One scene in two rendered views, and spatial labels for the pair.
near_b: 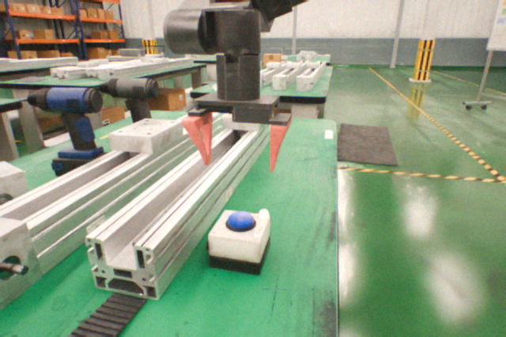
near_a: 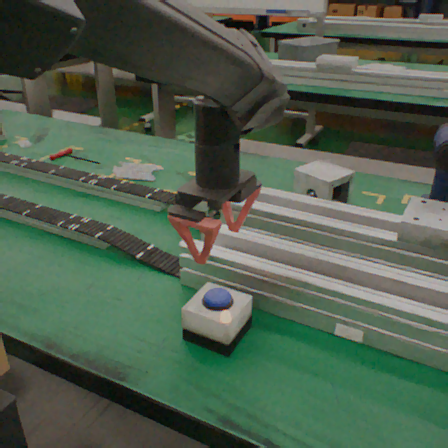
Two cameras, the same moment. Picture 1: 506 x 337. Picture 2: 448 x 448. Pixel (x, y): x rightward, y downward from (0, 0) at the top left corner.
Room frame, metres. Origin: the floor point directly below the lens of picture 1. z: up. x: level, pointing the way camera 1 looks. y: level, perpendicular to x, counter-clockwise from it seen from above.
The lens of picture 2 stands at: (0.59, -0.54, 1.28)
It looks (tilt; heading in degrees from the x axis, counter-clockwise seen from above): 29 degrees down; 104
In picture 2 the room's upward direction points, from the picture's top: straight up
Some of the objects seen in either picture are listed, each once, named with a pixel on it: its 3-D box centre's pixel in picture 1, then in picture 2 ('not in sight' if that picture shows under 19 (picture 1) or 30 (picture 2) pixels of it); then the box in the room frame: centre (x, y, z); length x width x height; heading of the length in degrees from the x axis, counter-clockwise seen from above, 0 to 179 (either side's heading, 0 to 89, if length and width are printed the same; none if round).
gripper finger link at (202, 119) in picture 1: (215, 134); (229, 206); (0.44, 0.05, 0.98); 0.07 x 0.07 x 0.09; 76
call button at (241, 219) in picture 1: (240, 221); (217, 299); (0.44, 0.02, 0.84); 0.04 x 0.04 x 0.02
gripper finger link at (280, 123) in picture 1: (263, 138); (204, 227); (0.43, -0.01, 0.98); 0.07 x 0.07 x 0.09; 76
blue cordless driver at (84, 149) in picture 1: (66, 132); (441, 178); (0.79, 0.47, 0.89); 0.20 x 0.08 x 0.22; 84
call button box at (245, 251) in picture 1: (236, 239); (220, 313); (0.44, 0.03, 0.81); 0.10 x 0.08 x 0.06; 76
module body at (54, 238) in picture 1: (152, 157); (445, 259); (0.78, 0.26, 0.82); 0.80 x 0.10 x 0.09; 166
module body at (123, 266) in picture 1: (221, 164); (429, 320); (0.74, 0.08, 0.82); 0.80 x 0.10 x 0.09; 166
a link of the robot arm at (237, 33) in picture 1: (233, 32); (220, 119); (0.44, 0.02, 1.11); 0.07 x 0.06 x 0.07; 61
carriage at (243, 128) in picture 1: (247, 121); not in sight; (0.98, 0.01, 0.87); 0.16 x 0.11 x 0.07; 166
